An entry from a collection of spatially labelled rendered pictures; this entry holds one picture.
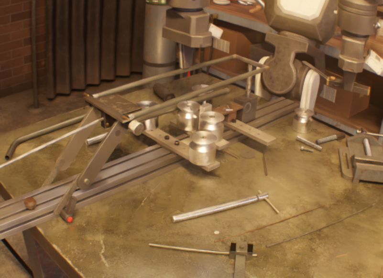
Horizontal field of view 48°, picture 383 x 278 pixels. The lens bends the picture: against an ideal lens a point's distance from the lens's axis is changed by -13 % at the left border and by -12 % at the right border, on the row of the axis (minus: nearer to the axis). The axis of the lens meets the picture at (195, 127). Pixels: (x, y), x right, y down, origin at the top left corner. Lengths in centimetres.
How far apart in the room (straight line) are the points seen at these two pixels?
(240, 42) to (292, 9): 148
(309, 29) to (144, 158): 60
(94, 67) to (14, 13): 83
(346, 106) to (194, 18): 156
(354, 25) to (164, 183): 48
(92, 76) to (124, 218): 287
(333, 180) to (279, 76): 41
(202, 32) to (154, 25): 188
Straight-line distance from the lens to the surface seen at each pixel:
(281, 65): 129
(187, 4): 91
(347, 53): 94
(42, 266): 115
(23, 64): 375
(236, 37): 270
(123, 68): 380
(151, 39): 284
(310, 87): 130
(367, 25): 93
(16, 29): 364
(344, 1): 92
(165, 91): 125
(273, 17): 130
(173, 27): 96
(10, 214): 80
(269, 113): 118
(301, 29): 130
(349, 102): 236
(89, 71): 364
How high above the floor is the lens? 138
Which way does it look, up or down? 26 degrees down
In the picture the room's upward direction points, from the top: 4 degrees clockwise
